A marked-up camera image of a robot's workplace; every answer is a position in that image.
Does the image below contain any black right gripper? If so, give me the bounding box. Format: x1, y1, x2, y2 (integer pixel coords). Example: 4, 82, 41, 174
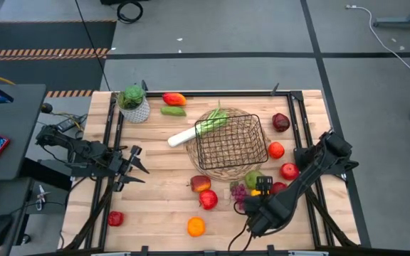
243, 176, 280, 223

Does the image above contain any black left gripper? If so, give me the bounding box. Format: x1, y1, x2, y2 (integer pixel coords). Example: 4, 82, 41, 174
107, 145, 150, 192

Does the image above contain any green pear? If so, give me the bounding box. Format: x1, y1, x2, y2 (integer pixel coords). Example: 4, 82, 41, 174
244, 170, 265, 190

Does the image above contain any red pomegranate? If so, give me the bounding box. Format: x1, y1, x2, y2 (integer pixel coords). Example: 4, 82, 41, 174
269, 181, 288, 195

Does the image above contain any red bell pepper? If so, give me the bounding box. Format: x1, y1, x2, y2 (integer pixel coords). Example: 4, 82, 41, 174
107, 210, 125, 228

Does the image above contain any dark maroon pomegranate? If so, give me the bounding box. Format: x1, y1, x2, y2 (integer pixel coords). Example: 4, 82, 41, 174
271, 112, 291, 133

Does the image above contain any red and yellow apple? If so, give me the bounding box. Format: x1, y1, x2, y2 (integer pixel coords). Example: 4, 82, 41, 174
186, 175, 212, 193

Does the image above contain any green cucumber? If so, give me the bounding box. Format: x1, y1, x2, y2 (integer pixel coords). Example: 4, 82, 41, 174
159, 105, 187, 117

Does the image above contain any red orange mango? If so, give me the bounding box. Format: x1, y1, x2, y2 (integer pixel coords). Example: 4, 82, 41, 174
162, 92, 187, 107

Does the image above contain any orange fruit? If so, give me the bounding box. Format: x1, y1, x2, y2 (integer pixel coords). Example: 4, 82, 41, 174
186, 216, 206, 238

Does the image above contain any purple grape bunch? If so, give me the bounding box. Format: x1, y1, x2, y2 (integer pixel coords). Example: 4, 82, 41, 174
229, 181, 248, 210

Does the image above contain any orange red tomato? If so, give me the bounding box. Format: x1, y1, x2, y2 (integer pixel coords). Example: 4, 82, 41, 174
268, 142, 285, 160

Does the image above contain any round woven placemat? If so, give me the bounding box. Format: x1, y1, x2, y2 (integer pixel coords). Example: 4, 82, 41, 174
185, 107, 272, 183

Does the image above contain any plant in white patterned pot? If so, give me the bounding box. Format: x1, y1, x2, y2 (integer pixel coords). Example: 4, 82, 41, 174
117, 84, 152, 124

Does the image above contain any white and green leek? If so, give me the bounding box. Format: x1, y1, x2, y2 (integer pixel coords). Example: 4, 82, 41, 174
167, 100, 229, 149

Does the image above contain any black power adapter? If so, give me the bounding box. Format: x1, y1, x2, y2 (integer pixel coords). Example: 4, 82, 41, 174
56, 115, 88, 133

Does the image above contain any black side desk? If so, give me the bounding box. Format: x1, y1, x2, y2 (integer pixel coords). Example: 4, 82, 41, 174
0, 83, 48, 182

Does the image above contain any black hazard-striped floor mat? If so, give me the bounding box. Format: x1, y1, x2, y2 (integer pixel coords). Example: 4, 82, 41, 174
0, 20, 117, 99

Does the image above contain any grey table leg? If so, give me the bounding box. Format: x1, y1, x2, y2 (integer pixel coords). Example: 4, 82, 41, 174
372, 0, 410, 28

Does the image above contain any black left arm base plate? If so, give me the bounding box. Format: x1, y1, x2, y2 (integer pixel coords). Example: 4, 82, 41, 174
65, 159, 120, 178

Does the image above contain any black wire basket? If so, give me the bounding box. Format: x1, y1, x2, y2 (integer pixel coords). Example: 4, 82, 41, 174
194, 113, 270, 171

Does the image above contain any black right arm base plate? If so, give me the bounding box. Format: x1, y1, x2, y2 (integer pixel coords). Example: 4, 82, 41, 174
293, 147, 359, 176

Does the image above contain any small white connector cable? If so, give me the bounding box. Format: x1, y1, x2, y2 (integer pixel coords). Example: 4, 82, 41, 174
36, 184, 51, 210

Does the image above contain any black aluminium table frame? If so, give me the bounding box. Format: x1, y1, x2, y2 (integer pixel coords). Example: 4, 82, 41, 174
62, 83, 359, 256

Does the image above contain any thin black cable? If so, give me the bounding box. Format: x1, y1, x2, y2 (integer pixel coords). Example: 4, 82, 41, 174
74, 0, 112, 92

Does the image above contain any coiled black cable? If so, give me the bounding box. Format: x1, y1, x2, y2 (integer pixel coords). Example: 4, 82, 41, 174
116, 0, 144, 25

